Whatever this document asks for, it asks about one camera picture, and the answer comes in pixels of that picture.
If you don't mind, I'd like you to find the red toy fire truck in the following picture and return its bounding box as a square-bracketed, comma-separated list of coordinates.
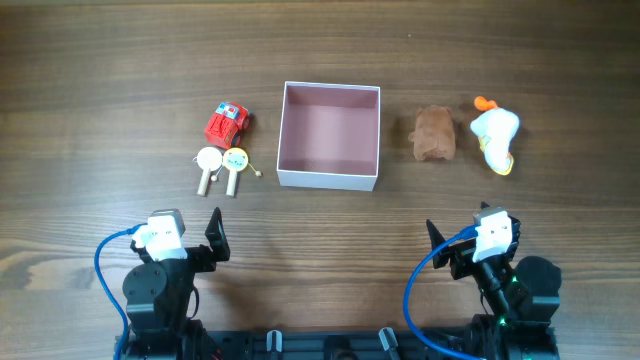
[204, 102, 250, 149]

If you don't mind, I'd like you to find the brown plush bear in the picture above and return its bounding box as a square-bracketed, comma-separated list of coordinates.
[408, 105, 456, 161]

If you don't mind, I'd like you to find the white orange plush duck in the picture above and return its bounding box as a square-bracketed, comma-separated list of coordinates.
[470, 96, 520, 176]

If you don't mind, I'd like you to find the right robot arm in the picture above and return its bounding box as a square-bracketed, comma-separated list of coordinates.
[423, 215, 562, 360]

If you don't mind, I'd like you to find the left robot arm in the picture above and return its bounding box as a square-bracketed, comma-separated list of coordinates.
[114, 208, 230, 360]

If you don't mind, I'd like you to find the white wooden rattle drum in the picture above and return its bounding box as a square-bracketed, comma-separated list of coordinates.
[194, 147, 223, 196]

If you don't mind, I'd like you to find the yellow wooden rattle drum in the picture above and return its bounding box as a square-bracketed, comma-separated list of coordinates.
[222, 147, 262, 197]

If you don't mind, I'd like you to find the pink white cardboard box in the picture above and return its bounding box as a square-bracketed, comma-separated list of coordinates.
[276, 81, 381, 192]

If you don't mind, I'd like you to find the right blue cable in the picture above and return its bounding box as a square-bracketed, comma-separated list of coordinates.
[402, 224, 486, 360]

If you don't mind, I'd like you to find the blue cable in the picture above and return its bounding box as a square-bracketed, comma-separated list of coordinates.
[402, 224, 486, 360]
[93, 223, 149, 360]

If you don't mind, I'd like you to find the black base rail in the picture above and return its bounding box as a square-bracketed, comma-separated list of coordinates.
[118, 328, 560, 360]

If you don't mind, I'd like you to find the left blue cable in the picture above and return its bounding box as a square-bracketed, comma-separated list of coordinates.
[93, 223, 149, 360]

